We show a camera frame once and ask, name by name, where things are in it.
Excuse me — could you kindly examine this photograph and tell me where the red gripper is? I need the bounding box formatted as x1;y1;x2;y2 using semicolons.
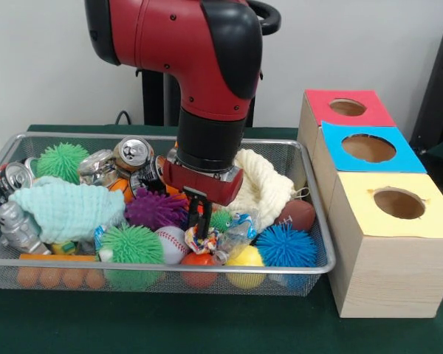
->
162;161;244;239

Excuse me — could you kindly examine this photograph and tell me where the multicolour patterned cloth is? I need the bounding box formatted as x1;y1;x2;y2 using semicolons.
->
184;225;221;255

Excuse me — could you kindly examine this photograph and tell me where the mint green cloth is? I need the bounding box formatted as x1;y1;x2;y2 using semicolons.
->
7;176;127;244

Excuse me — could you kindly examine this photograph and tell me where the wooden box with three holes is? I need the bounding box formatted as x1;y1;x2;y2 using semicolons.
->
297;88;443;319

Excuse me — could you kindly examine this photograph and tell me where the white baseball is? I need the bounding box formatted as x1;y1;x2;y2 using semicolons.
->
155;225;191;265

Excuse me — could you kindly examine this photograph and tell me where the purple spiky ball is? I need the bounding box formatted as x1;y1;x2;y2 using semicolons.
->
125;187;189;232

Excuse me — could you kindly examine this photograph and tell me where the cream knitted cloth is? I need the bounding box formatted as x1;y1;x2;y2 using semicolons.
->
227;148;298;224

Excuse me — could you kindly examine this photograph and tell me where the green spiky ball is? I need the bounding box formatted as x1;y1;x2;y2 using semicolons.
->
99;223;163;265
35;142;92;184

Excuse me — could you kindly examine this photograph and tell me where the blue spiky ball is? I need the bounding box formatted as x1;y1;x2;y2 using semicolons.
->
255;223;318;268

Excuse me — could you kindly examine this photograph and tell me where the brown toy football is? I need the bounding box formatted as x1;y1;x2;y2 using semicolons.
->
273;200;317;232

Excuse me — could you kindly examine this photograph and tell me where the black flat panel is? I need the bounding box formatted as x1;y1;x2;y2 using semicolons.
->
409;24;443;148

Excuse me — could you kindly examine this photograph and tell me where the silver wire mesh bin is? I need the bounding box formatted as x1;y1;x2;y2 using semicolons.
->
0;131;337;298

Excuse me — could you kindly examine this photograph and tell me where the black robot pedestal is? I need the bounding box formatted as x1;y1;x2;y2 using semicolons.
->
134;0;281;128

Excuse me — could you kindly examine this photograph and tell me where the black cable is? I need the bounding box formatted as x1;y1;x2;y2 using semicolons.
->
114;109;134;126

